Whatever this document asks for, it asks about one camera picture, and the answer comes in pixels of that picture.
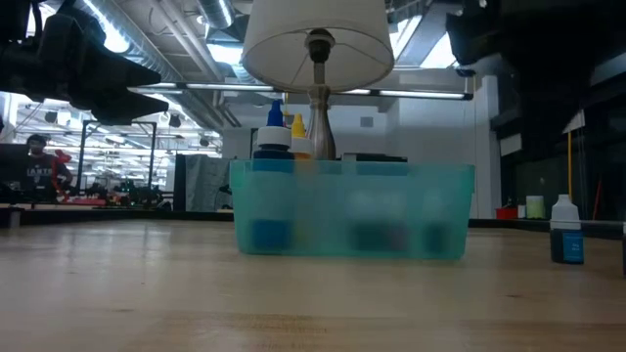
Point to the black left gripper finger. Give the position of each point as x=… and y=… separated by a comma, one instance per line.
x=88, y=68
x=127, y=110

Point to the blue-capped food coloring bottle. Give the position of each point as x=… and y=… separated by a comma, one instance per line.
x=274, y=137

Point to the yellow-capped food coloring bottle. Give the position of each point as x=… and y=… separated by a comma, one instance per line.
x=299, y=145

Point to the teal translucent plastic bin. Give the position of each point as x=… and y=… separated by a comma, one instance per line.
x=323, y=210

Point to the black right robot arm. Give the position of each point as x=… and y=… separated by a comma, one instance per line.
x=489, y=34

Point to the red robot arm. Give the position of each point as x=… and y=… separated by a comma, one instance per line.
x=62, y=157

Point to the black monitor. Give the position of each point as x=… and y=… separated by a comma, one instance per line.
x=12, y=161

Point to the ceiling light strip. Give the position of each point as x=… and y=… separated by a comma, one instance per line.
x=220, y=86

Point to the person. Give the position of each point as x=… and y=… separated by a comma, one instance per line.
x=41, y=171

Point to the silver table lamp white shade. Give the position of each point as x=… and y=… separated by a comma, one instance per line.
x=318, y=49

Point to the red storage bin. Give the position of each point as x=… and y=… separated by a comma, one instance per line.
x=506, y=213

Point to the small white box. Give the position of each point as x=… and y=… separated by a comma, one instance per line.
x=521, y=212

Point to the green white wipes canister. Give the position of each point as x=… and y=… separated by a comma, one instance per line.
x=535, y=207

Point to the small blue-label dye bottle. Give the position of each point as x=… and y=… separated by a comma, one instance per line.
x=567, y=244

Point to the black metal stand frame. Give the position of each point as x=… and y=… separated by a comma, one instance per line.
x=152, y=151

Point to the black aluminium table frame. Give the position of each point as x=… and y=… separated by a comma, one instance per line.
x=98, y=216

